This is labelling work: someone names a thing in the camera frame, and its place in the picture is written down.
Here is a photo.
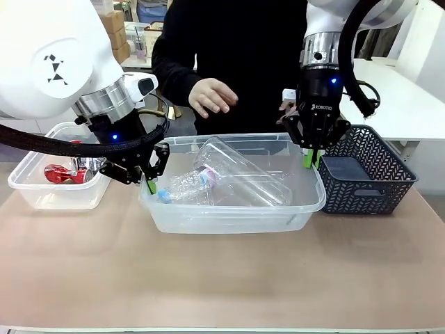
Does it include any crushed silver can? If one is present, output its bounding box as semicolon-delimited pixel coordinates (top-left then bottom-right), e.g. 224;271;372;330
71;156;107;173

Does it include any cardboard box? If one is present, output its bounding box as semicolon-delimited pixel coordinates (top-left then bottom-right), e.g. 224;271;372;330
103;10;125;34
109;28;128;49
111;43;131;65

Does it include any crushed clear plastic bottle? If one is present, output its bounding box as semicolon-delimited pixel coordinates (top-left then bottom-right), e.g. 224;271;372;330
158;166;219;205

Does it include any person's black sweater torso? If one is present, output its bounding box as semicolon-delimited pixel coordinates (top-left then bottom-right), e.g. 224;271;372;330
151;0;309;135

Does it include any large clear plastic cup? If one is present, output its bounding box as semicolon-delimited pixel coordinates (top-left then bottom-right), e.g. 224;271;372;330
193;136;293;207

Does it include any person's right hand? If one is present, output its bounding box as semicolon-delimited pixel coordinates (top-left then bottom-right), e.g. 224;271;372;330
188;77;239;119

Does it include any dark grey woven basket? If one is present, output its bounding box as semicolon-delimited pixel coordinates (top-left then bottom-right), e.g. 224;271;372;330
318;124;418;215

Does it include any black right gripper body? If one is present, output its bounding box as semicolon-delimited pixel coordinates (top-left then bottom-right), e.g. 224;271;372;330
297;65;343;149

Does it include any plastic drink cup with straw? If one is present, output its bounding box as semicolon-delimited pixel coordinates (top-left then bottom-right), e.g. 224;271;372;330
133;28;147;60

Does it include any black braided cable sleeve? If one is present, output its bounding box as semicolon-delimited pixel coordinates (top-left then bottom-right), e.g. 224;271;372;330
0;114;170;157

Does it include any person's right forearm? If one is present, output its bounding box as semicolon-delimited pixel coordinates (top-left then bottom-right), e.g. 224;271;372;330
152;51;209;107

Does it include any large clear plastic bin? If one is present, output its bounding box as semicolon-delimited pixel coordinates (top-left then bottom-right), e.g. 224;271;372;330
138;132;327;234

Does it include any person's left hand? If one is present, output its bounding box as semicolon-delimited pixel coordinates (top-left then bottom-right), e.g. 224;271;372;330
276;102;298;125

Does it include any gold metal chair leg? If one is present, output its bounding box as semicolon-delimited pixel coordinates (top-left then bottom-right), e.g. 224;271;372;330
138;101;182;121

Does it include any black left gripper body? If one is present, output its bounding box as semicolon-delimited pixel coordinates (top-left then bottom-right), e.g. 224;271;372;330
74;107;164;171

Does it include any white wicker basket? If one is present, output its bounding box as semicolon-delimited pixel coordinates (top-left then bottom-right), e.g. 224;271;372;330
143;22;168;56

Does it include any white desk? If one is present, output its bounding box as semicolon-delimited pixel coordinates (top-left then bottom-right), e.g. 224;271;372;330
339;57;445;142

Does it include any small clear plastic container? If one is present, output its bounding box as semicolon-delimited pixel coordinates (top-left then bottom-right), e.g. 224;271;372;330
7;121;105;211

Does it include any crushed red soda can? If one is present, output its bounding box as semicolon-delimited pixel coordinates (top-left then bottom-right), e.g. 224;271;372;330
44;164;92;184

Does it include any black corrugated cable hose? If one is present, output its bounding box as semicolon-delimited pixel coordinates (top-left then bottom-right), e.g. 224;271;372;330
339;0;382;119

